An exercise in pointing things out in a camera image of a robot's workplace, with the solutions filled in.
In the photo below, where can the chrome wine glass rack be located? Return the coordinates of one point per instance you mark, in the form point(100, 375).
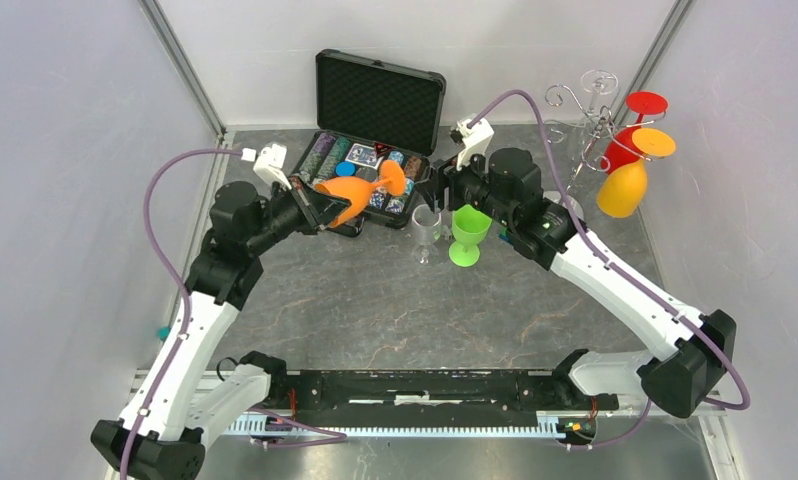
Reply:
point(558, 130)

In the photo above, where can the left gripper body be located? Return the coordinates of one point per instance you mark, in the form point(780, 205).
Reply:
point(306, 218)

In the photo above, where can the black poker chip case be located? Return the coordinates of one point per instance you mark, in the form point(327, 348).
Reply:
point(373, 102)

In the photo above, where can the playing card deck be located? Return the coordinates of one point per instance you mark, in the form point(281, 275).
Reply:
point(362, 155)

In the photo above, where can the red wine glass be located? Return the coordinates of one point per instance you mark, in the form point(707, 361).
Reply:
point(621, 150)

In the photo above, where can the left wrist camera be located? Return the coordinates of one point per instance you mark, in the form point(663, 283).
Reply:
point(268, 163)

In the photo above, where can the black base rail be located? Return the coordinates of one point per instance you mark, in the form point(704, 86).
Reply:
point(428, 398)

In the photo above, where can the yellow wine glass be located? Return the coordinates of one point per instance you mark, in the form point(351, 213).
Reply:
point(626, 186)

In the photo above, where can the green wine glass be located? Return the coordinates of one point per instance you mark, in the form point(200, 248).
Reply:
point(469, 229)

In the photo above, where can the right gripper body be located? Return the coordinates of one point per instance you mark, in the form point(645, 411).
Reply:
point(471, 185)

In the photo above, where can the clear wine glass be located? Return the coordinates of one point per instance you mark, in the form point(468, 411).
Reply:
point(426, 229)
point(598, 90)

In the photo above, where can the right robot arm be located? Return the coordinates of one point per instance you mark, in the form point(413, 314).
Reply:
point(686, 351)

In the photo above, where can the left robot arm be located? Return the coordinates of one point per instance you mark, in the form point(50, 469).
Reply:
point(165, 431)

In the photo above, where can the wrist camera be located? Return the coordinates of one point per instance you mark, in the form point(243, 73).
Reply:
point(268, 163)
point(473, 137)

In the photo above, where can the orange wine glass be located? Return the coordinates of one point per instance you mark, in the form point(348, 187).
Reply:
point(359, 191)

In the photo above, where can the blue dealer chip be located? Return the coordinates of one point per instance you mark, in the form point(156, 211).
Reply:
point(345, 169)

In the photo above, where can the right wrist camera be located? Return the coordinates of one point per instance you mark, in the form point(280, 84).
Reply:
point(473, 137)

